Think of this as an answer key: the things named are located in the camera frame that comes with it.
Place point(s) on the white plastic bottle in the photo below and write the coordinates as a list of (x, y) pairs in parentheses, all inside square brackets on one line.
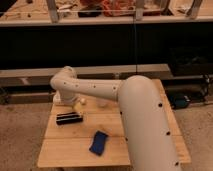
[(57, 100)]

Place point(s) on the wooden folding table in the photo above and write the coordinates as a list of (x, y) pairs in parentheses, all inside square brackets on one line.
[(67, 146)]

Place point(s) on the grey metal beam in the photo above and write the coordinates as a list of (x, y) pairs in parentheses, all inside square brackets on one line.
[(41, 76)]

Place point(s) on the blue black device on floor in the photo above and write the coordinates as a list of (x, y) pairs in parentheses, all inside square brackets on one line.
[(179, 101)]

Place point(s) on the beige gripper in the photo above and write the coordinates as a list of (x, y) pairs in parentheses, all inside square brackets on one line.
[(78, 108)]

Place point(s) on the black striped box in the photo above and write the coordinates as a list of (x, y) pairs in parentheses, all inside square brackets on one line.
[(68, 118)]

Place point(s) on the blue sponge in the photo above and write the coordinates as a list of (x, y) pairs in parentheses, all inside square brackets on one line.
[(98, 144)]

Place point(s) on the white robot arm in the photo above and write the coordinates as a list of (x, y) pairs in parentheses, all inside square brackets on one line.
[(146, 128)]

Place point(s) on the translucent plastic cup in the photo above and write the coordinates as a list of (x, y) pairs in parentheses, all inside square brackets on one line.
[(102, 103)]

